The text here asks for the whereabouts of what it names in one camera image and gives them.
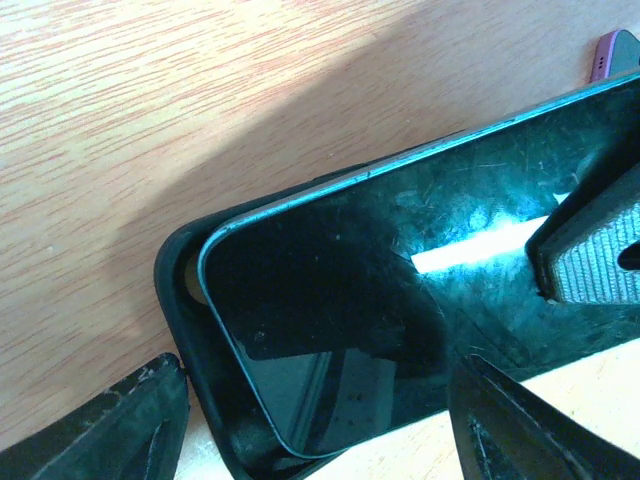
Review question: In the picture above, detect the black phone case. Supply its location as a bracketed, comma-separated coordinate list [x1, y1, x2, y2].
[153, 72, 640, 480]

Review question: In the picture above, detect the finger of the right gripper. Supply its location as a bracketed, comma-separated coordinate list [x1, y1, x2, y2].
[527, 165, 639, 305]

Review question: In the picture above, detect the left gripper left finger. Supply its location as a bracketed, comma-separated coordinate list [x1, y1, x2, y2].
[1, 353, 189, 479]

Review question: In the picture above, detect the pink phone black screen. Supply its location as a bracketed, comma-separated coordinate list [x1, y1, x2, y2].
[590, 29, 640, 82]

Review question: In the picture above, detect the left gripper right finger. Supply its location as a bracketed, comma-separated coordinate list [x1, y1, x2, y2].
[449, 355, 639, 479]

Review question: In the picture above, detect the dark green phone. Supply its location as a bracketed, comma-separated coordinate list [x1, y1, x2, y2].
[198, 75, 639, 458]

